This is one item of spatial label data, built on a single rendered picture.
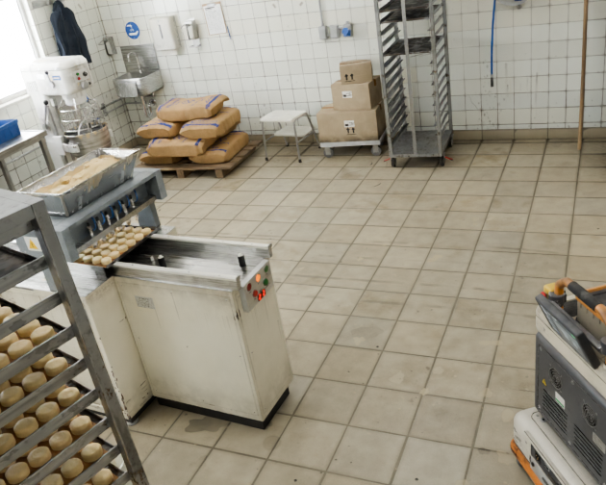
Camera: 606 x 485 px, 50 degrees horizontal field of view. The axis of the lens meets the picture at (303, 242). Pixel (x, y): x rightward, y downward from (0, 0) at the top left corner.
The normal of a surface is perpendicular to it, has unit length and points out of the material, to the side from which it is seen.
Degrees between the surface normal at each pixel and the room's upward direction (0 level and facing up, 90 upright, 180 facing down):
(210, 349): 90
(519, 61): 90
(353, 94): 89
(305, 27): 90
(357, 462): 0
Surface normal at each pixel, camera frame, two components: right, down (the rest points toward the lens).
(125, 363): 0.89, 0.07
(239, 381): -0.44, 0.47
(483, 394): -0.15, -0.88
